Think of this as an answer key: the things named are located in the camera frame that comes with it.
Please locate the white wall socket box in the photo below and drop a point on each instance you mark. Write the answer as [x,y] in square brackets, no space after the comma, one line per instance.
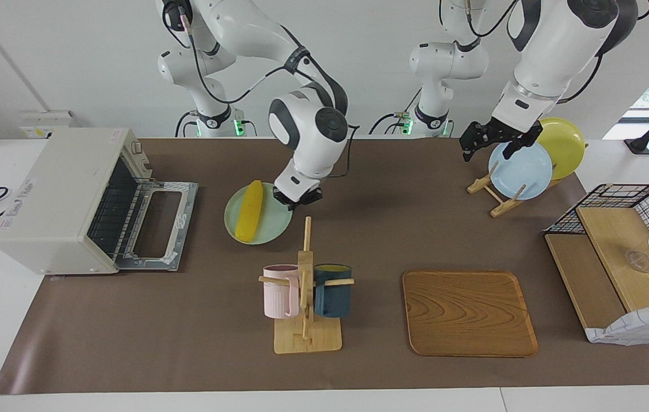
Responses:
[44,120]

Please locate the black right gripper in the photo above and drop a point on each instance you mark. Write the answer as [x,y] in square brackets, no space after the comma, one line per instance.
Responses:
[297,199]

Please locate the beige toaster oven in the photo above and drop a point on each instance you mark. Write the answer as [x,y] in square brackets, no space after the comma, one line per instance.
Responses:
[55,194]

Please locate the yellow corn cob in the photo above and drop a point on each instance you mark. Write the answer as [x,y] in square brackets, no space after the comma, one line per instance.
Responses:
[249,212]

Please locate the wooden mug rack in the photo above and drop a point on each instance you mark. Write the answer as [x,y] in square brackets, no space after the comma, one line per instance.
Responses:
[307,342]

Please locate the brown wooden tray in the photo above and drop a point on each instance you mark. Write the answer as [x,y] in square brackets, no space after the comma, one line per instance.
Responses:
[467,315]

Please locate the yellow plate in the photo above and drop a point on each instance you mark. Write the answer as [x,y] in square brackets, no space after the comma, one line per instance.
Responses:
[567,146]

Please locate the white checked cloth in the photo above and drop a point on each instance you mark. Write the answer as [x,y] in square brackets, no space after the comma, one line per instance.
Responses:
[644,326]

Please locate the light blue plate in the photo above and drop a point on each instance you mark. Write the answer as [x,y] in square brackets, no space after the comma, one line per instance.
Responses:
[521,174]

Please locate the wooden plate rack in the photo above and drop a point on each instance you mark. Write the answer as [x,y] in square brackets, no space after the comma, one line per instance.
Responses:
[504,207]

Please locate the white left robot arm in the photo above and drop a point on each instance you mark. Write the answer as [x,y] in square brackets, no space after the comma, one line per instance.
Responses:
[558,51]

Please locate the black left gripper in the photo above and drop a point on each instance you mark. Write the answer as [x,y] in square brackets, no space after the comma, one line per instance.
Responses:
[510,133]

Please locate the small clear glass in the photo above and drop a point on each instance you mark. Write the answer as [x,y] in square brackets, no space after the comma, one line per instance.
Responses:
[640,262]

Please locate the brown table mat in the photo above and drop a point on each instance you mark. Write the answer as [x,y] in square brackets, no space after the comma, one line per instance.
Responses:
[187,320]

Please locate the tall light wooden shelf board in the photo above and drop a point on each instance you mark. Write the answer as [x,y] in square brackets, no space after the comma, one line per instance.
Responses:
[616,246]

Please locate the dark teal mug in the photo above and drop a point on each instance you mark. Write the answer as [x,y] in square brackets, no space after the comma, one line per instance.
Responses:
[333,297]

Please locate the pink mug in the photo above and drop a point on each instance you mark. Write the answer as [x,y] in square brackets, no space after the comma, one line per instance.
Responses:
[278,294]

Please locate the low light wooden shelf board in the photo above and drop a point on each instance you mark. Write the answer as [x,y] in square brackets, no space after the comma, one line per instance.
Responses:
[581,280]

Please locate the mint green plate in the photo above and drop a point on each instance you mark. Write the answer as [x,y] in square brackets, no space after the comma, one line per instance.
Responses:
[275,223]

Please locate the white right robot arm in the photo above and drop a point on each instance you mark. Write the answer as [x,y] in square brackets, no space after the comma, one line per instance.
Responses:
[313,143]

